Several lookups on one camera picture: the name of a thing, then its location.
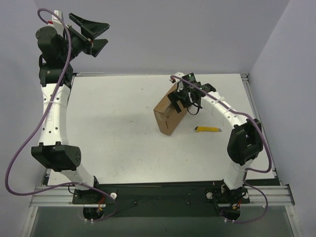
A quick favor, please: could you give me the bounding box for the brown cardboard express box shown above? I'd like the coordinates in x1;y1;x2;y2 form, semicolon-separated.
153;85;187;136

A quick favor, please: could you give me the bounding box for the purple cable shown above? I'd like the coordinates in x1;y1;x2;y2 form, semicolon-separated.
5;8;118;222
170;75;274;224

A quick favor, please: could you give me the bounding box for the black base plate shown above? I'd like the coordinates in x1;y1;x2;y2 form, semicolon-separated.
72;181;250;219

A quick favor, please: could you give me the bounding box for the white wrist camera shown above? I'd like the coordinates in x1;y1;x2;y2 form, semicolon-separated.
48;10;64;35
169;72;184;91

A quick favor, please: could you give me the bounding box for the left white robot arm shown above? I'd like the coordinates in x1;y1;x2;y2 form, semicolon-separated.
31;11;110;203

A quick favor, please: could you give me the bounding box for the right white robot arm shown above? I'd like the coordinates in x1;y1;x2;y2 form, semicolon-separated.
167;73;263;191

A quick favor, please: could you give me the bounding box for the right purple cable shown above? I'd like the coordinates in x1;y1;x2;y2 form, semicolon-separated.
170;75;274;224

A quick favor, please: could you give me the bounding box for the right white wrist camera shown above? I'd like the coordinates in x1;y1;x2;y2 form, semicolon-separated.
169;72;184;91

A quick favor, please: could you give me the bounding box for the aluminium front rail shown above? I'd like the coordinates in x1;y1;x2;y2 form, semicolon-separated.
30;183;295;207

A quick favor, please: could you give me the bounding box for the yellow utility knife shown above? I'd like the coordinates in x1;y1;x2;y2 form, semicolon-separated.
195;126;222;132

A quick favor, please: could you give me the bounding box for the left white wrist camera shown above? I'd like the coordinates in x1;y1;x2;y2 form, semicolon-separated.
48;10;64;35

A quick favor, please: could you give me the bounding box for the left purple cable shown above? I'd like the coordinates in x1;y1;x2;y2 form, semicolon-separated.
5;8;118;222

